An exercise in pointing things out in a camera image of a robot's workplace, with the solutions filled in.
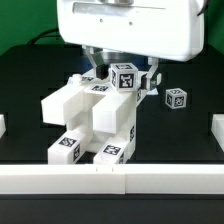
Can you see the white tagged cube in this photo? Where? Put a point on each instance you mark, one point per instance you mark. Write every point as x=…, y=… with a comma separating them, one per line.
x=175, y=98

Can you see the white front rail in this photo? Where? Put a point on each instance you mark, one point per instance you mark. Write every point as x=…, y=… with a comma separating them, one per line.
x=115, y=179

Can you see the white chair back frame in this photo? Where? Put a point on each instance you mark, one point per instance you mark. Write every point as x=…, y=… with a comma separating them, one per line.
x=82, y=93

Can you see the white chair seat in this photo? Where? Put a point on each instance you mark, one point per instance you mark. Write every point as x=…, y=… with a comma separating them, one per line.
x=117, y=120

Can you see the white part right edge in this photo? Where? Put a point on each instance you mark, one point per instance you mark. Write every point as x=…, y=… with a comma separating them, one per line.
x=217, y=129

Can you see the white part left edge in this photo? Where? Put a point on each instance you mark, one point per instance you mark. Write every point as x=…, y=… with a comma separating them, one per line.
x=2, y=125

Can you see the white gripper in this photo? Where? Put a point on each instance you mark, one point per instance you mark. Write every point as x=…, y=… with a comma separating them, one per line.
x=168, y=29

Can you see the white tagged block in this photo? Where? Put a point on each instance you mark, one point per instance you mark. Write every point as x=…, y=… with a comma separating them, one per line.
x=123, y=76

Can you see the white part edge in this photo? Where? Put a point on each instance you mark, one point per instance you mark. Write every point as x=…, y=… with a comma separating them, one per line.
x=217, y=129
x=2, y=125

